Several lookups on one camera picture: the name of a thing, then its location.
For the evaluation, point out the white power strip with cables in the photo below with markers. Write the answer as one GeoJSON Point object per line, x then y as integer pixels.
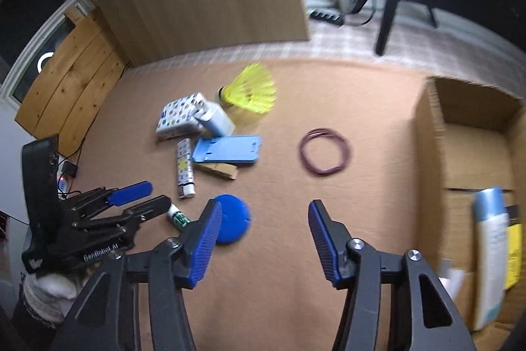
{"type": "Point", "coordinates": [66, 175]}

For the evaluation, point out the white bottle with blue cap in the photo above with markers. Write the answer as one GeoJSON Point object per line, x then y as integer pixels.
{"type": "Point", "coordinates": [491, 222]}

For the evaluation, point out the round blue lid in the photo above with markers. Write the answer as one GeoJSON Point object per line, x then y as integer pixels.
{"type": "Point", "coordinates": [236, 219]}

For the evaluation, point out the patterned tissue pack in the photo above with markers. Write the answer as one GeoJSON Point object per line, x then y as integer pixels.
{"type": "Point", "coordinates": [177, 119]}

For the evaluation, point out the wooden clothespin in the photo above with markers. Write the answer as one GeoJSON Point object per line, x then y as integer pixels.
{"type": "Point", "coordinates": [224, 170]}

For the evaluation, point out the black power strip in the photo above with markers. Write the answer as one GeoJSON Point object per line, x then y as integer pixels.
{"type": "Point", "coordinates": [328, 17]}

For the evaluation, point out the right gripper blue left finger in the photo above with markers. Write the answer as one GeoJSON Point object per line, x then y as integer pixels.
{"type": "Point", "coordinates": [197, 242]}

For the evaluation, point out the yellow shuttlecock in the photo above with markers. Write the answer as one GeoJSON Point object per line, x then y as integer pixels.
{"type": "Point", "coordinates": [252, 90]}

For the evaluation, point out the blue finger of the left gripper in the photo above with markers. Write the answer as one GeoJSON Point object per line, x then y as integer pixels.
{"type": "Point", "coordinates": [147, 210]}
{"type": "Point", "coordinates": [131, 193]}

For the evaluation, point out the left hand in white glove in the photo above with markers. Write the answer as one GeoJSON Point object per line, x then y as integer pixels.
{"type": "Point", "coordinates": [50, 296]}

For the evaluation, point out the white wall charger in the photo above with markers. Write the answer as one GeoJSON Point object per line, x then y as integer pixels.
{"type": "Point", "coordinates": [213, 118]}

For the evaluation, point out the patterned lighter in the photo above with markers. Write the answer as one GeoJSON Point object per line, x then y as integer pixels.
{"type": "Point", "coordinates": [186, 186]}

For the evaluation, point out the wooden slat board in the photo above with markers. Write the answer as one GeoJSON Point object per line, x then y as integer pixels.
{"type": "Point", "coordinates": [68, 94]}

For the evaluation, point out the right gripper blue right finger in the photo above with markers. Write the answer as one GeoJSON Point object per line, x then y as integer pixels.
{"type": "Point", "coordinates": [331, 239]}

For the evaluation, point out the cardboard box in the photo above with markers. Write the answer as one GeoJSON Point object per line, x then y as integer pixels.
{"type": "Point", "coordinates": [469, 137]}

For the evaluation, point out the maroon rubber band loop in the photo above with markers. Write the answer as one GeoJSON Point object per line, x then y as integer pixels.
{"type": "Point", "coordinates": [324, 151]}

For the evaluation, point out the green white lip balm tube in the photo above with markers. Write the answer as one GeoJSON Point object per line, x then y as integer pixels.
{"type": "Point", "coordinates": [177, 217]}

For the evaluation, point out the blue phone stand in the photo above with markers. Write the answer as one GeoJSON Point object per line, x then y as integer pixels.
{"type": "Point", "coordinates": [235, 150]}

